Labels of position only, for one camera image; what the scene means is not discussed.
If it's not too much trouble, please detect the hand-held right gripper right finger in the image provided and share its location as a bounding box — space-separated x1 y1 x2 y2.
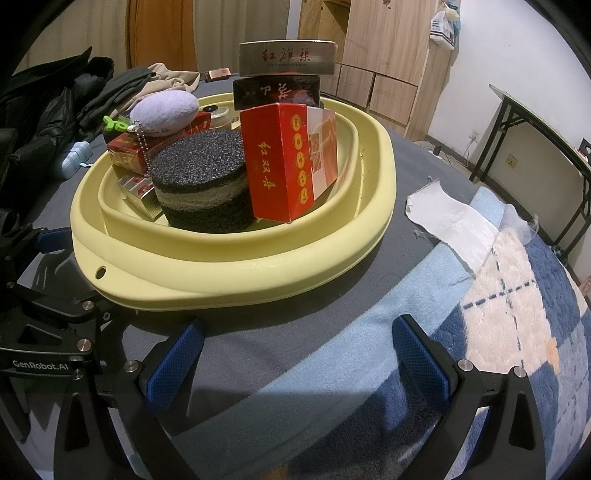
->
392 315 548 480

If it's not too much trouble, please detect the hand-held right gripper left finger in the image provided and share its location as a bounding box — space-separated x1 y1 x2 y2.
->
58 318 206 480

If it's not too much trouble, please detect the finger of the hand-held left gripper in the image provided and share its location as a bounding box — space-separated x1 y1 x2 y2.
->
0 227 73 274
15 283 117 332

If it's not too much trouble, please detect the yellow plastic basin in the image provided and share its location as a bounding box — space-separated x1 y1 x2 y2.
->
69 92 398 311

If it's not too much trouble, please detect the green plastic clip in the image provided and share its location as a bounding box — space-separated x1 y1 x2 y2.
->
102 115 132 134

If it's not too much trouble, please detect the purple plush toy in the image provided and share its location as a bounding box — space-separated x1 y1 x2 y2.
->
129 90 200 137

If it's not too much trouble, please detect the tall red white carton box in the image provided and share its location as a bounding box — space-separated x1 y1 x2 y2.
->
240 102 340 223

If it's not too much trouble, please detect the black glossy box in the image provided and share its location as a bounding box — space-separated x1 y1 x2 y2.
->
232 75 321 112

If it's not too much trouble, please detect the silver tin box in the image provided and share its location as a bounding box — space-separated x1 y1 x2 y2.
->
239 39 338 77

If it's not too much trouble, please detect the light blue plastic pack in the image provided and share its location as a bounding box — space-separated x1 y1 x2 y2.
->
59 141 95 180

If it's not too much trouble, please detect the blue checked blanket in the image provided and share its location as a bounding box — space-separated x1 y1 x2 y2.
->
171 187 591 480

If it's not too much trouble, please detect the silver red cigarette pack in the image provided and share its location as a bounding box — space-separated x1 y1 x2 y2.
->
116 174 163 219

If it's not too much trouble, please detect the black jacket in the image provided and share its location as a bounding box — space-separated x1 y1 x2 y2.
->
0 46 116 195

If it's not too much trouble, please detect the white cloth sheet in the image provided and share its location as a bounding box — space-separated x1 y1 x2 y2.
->
405 181 541 273

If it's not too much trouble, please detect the grey garment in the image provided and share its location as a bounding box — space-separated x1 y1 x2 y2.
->
76 67 158 130

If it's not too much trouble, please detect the grey bedsheet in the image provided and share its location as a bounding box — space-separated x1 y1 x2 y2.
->
0 76 483 444

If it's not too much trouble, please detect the round clear jar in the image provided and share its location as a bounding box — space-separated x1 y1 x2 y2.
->
198 105 232 131

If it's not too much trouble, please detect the beige curtain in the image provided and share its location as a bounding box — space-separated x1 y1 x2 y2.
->
18 0 131 72

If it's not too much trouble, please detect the orange wooden door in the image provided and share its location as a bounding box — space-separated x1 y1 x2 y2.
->
127 0 197 71

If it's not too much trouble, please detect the black folding table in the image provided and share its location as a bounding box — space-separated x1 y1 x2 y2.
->
468 83 591 264

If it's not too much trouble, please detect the wooden wardrobe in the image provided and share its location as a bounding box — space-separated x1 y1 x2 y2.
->
295 0 455 141

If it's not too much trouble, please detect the white plastic bag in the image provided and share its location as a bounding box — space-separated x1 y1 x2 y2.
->
429 7 460 49

